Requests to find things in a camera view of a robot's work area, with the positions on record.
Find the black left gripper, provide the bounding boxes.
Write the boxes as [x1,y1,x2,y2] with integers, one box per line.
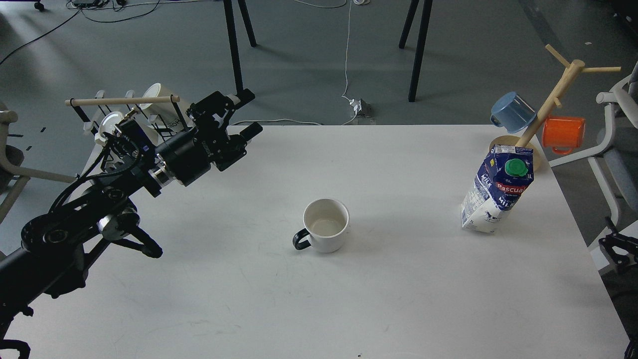
[156,89,264,186]

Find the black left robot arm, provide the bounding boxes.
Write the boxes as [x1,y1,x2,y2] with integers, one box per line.
[0,89,262,359]

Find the left black table legs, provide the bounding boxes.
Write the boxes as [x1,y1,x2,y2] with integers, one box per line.
[223,0,259,100]

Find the right black table legs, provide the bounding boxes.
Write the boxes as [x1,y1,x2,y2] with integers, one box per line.
[398,0,433,103]

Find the white mug black handle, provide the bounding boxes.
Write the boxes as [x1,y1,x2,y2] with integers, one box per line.
[292,198,350,254]

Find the grey power adapter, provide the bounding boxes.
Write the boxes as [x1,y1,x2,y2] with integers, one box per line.
[349,99,373,118]

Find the front cream cup on rack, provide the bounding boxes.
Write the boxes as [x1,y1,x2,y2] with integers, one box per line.
[94,111,125,148]

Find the wooden mug tree stand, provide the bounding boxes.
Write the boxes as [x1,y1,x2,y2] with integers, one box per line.
[488,44,622,151]

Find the black floor cables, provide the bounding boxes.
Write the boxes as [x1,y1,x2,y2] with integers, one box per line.
[0,0,161,65]

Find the blue hanging mug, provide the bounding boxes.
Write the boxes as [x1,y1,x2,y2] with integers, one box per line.
[490,91,536,134]

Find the blue white milk carton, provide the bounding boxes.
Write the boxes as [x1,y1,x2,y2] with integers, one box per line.
[461,145,534,233]

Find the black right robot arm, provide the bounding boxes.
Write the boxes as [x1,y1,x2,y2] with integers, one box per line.
[598,216,637,359]

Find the black table legs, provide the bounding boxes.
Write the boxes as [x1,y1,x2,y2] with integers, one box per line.
[223,0,259,100]
[398,0,433,103]

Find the black wire cup rack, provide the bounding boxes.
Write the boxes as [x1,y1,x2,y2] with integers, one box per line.
[64,95,200,170]

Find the white floor cable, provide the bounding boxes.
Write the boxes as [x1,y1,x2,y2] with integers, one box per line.
[232,0,372,126]

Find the white chair right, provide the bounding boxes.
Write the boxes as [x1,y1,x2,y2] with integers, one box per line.
[548,62,638,276]

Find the beige chair left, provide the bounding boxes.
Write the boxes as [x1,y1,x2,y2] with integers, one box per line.
[0,103,76,222]

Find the orange hanging mug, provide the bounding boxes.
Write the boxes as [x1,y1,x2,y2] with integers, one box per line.
[541,116,586,156]

